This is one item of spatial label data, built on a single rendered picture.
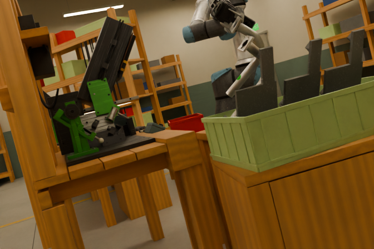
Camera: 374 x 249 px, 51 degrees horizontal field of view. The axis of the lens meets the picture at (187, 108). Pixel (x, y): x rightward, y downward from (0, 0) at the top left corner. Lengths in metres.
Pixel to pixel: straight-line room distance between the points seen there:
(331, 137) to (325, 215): 0.24
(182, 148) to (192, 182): 0.16
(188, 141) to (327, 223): 0.71
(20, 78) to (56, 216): 0.56
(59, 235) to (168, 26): 10.63
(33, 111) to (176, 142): 0.60
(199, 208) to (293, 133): 0.71
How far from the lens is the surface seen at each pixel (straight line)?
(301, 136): 1.25
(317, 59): 1.40
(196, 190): 1.77
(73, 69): 5.44
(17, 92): 1.66
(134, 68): 10.98
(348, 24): 7.75
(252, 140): 1.17
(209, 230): 1.83
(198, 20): 1.73
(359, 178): 1.34
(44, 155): 1.66
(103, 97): 2.30
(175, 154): 1.72
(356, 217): 1.36
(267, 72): 1.30
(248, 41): 1.28
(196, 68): 12.06
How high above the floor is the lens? 1.07
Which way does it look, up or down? 2 degrees down
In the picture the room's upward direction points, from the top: 14 degrees counter-clockwise
